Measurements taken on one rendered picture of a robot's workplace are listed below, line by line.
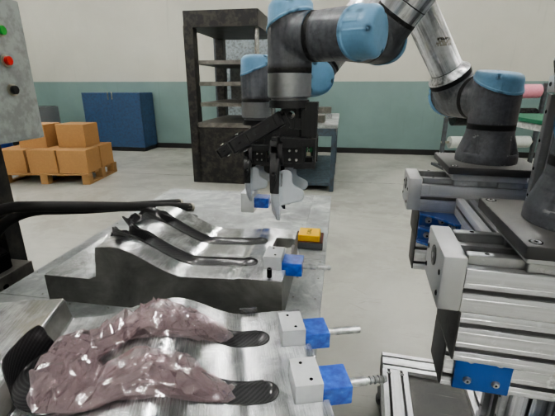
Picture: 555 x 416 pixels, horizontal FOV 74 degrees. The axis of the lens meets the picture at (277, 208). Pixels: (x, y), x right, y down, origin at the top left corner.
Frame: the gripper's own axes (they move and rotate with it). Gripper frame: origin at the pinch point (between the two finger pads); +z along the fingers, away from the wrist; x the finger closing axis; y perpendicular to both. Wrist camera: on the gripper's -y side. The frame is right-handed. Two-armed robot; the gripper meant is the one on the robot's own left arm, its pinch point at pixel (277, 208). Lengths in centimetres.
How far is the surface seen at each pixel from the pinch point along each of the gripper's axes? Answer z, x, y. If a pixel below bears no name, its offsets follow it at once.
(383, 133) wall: 63, 654, 91
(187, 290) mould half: 15.7, -7.0, -16.7
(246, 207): 9.3, 26.5, -13.0
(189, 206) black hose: 19, 52, -40
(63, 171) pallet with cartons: 84, 351, -341
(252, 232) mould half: 12.2, 16.4, -9.1
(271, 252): 9.2, -0.8, -1.1
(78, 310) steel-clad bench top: 20.9, -9.7, -39.3
